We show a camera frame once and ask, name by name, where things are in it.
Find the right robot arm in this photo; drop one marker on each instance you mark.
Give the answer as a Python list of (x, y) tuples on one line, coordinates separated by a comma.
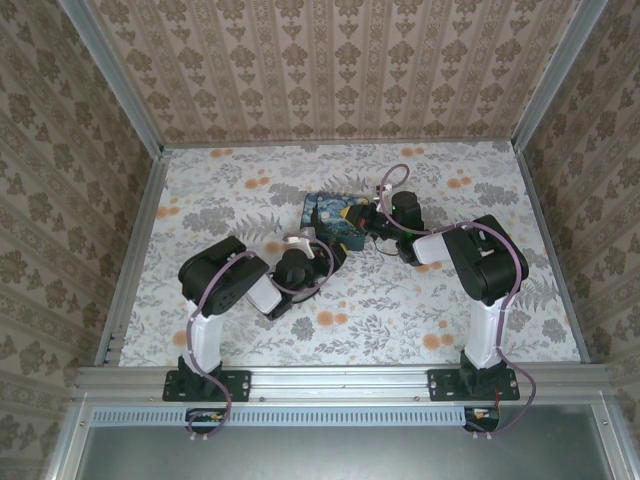
[(490, 260)]

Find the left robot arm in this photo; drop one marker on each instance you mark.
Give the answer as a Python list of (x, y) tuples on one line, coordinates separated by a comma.
[(220, 280)]

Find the starry night painted tin box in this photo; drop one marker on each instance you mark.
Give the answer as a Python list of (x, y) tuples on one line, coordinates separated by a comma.
[(330, 220)]

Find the small black controller board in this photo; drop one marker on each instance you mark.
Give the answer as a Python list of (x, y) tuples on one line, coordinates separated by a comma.
[(482, 419), (207, 419)]

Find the grey metal panel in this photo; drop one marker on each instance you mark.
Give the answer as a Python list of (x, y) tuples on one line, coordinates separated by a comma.
[(340, 455)]

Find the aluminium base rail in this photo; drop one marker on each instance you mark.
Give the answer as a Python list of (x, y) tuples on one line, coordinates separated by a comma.
[(340, 385)]

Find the aluminium frame side rail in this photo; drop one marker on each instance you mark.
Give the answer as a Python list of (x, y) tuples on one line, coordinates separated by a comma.
[(560, 250), (140, 250)]

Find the aluminium frame post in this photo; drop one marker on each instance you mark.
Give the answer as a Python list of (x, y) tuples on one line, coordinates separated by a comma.
[(550, 75), (112, 75)]

